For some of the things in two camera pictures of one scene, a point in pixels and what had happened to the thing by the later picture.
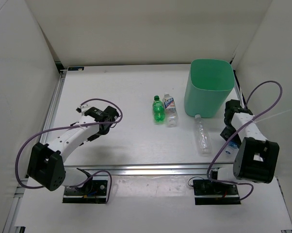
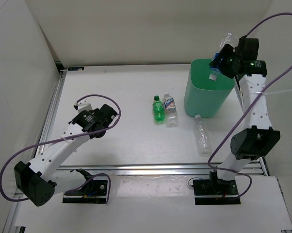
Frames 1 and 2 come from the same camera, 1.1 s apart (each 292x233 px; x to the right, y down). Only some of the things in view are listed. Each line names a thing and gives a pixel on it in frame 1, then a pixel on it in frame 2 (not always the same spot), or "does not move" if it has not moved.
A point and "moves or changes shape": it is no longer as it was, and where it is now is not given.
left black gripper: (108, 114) does not move
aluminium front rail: (146, 169) does not move
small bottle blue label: (232, 148) moves or changes shape
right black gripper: (225, 134) → (226, 52)
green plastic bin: (210, 83) does not move
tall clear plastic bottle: (203, 141) does not move
